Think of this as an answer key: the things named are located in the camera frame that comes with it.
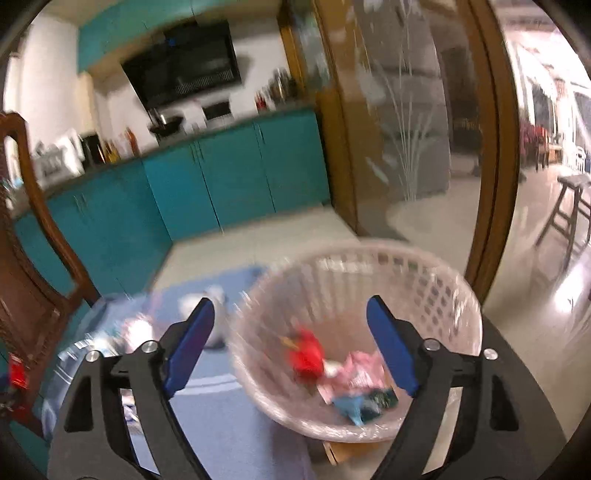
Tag dark teal foil wrapper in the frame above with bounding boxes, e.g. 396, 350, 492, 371
365, 388, 399, 412

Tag light blue quilted wrapper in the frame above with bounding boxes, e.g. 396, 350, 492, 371
332, 395, 383, 427

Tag pink white plastic bag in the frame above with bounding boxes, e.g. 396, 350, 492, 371
317, 351, 388, 404

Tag red wrapper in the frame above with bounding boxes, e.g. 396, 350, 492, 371
280, 328, 325, 383

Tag teal kitchen cabinets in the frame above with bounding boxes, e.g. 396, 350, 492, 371
13, 108, 333, 296

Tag carved wooden chair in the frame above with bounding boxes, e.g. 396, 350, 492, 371
0, 111, 102, 437

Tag blue striped table cloth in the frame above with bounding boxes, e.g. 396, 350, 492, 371
41, 265, 315, 479

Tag pink plastic waste basket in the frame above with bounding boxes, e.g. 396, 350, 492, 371
228, 239, 483, 443

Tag wooden stool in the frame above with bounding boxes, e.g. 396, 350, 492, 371
534, 173, 591, 273

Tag black wok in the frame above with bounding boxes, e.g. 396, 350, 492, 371
148, 109, 184, 138

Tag etched glass sliding door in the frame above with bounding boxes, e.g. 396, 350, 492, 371
315, 1, 519, 300

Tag black range hood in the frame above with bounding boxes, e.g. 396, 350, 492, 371
122, 21, 242, 110

